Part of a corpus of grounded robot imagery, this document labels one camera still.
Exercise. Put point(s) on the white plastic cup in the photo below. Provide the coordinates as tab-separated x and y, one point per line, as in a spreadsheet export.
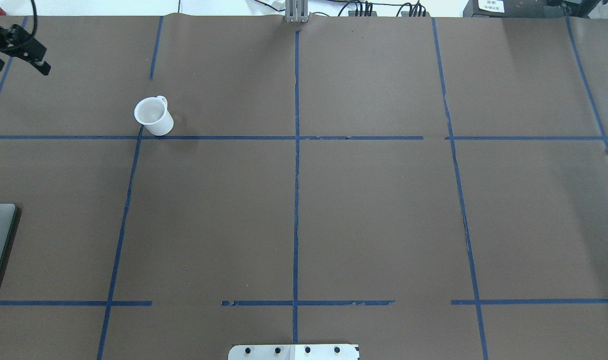
153	113

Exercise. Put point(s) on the brown paper table cover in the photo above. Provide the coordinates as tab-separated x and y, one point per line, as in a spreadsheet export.
432	188

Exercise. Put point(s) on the black label printer box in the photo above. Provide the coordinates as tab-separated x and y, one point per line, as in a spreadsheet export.
512	9

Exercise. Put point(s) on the grey aluminium frame post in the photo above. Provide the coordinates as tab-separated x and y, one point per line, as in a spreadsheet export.
296	11

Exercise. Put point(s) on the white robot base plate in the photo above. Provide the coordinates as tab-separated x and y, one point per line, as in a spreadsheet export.
294	352

